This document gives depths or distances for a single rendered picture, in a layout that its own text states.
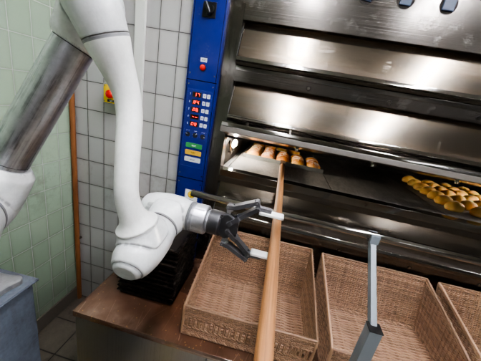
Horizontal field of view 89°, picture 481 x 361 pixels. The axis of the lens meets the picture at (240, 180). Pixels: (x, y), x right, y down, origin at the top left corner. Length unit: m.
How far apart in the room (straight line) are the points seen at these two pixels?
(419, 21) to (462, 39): 0.18
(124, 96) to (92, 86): 0.98
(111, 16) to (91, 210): 1.38
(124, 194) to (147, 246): 0.13
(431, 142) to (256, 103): 0.82
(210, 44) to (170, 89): 0.30
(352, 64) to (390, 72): 0.16
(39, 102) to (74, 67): 0.12
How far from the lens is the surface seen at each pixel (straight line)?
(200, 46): 1.32
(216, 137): 1.31
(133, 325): 1.28
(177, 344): 1.22
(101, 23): 0.65
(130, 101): 0.66
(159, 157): 1.45
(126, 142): 0.63
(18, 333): 0.97
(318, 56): 1.28
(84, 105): 1.68
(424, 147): 1.40
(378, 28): 1.34
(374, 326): 1.00
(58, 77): 0.82
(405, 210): 1.48
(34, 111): 0.84
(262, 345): 0.46
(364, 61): 1.31
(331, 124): 1.27
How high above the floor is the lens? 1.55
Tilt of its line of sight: 18 degrees down
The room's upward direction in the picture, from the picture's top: 11 degrees clockwise
